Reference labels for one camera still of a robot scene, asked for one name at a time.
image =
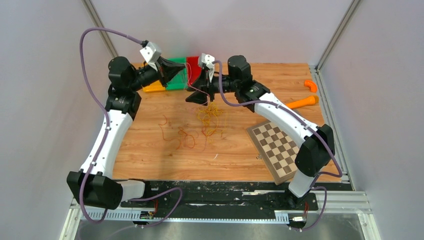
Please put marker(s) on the wooden chessboard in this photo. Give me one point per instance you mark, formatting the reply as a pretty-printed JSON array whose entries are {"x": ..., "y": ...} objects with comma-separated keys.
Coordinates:
[{"x": 276, "y": 149}]

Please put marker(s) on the red plastic bin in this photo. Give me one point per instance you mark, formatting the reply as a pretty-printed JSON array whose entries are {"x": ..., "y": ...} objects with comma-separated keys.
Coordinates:
[{"x": 193, "y": 70}]

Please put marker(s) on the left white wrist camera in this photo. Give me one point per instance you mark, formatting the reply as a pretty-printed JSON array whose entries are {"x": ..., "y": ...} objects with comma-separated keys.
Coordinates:
[{"x": 151, "y": 53}]

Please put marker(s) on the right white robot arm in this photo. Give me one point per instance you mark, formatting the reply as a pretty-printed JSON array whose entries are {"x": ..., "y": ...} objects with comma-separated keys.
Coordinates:
[{"x": 239, "y": 89}]

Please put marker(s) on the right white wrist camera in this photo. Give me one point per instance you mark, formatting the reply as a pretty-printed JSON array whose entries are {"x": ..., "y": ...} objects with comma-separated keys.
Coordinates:
[{"x": 206, "y": 61}]

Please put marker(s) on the yellow plastic bin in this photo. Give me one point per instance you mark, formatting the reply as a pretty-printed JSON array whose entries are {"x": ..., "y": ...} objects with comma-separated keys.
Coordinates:
[{"x": 154, "y": 86}]

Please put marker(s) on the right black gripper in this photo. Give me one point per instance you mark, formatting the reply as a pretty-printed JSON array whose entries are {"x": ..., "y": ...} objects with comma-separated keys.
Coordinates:
[{"x": 199, "y": 96}]

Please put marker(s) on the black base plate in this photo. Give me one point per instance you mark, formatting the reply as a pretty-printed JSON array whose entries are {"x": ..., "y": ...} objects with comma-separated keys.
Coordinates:
[{"x": 240, "y": 200}]

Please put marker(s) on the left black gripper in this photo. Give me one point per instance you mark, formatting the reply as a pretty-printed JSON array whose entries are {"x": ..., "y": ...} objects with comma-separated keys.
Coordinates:
[{"x": 167, "y": 70}]

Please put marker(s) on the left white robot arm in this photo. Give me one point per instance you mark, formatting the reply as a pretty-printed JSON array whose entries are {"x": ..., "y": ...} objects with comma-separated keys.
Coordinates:
[{"x": 93, "y": 185}]

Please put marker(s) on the green plastic bin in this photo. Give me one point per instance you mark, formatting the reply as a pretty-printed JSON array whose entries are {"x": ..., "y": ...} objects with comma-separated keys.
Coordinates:
[{"x": 178, "y": 82}]

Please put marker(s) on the orange curved plastic piece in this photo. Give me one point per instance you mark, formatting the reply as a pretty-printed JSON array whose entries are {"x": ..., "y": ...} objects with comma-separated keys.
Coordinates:
[{"x": 311, "y": 86}]

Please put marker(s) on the aluminium frame rail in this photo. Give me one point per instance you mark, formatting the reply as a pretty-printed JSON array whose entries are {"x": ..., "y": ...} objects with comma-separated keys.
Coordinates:
[{"x": 329, "y": 202}]

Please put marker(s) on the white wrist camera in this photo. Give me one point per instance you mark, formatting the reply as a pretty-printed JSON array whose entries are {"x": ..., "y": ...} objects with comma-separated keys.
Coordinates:
[
  {"x": 206, "y": 61},
  {"x": 151, "y": 53}
]

